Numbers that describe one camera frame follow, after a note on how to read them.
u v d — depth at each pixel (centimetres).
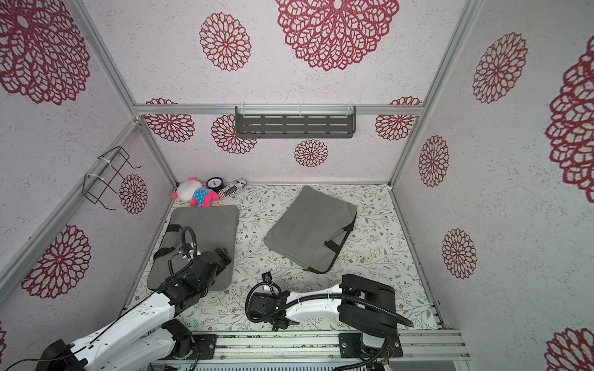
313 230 100
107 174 79
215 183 117
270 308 63
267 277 74
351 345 75
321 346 76
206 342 75
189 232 64
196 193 108
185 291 60
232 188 116
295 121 96
